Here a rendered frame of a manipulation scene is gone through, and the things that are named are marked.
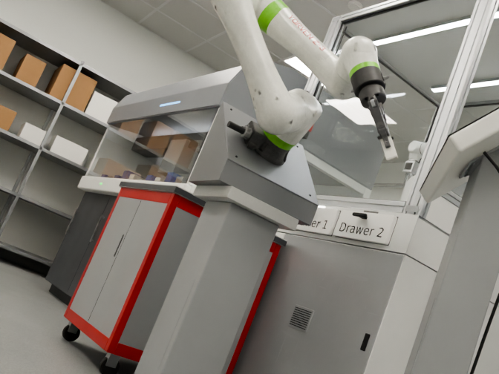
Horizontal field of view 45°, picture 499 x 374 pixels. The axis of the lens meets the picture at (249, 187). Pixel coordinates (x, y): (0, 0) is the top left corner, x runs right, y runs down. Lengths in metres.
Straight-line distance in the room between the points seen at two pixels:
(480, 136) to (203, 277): 0.94
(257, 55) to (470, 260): 0.86
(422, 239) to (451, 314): 0.67
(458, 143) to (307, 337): 1.14
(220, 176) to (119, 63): 4.84
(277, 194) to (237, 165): 0.17
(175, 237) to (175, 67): 4.64
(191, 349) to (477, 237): 0.92
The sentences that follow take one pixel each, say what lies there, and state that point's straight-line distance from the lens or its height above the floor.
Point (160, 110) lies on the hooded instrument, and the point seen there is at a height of 1.39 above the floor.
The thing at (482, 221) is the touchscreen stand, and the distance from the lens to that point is 1.61.
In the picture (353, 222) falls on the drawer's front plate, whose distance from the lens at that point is 2.35.
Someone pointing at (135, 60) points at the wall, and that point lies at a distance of 6.71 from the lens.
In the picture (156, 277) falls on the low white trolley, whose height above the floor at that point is 0.41.
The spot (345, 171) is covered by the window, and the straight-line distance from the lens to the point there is 2.58.
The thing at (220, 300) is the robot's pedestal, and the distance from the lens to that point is 1.95.
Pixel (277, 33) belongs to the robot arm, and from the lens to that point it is 2.03.
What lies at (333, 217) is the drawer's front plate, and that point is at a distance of 2.45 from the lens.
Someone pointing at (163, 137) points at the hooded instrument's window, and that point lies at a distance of 3.72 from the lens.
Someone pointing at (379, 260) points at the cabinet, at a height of 0.76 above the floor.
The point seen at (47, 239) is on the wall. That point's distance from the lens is 6.39.
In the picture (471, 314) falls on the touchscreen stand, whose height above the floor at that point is 0.61.
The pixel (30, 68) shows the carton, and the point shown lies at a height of 1.71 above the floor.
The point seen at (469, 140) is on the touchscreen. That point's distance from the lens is 1.47.
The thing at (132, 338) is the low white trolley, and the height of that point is 0.16.
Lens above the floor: 0.42
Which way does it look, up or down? 11 degrees up
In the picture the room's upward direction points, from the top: 22 degrees clockwise
